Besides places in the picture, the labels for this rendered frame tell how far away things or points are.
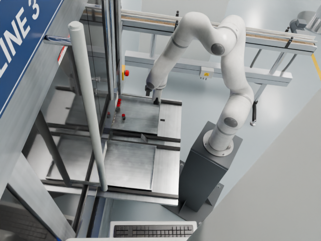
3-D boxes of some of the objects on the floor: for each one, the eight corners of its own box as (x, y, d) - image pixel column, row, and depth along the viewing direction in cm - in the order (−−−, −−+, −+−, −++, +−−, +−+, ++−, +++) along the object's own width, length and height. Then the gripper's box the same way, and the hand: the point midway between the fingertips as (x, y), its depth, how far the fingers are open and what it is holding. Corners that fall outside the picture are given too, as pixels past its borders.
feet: (249, 125, 281) (253, 118, 270) (243, 91, 311) (248, 82, 299) (256, 126, 282) (261, 119, 270) (250, 92, 311) (255, 83, 300)
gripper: (164, 93, 145) (161, 114, 159) (166, 74, 153) (162, 95, 168) (151, 92, 144) (148, 112, 159) (153, 72, 153) (151, 93, 168)
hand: (156, 101), depth 162 cm, fingers closed
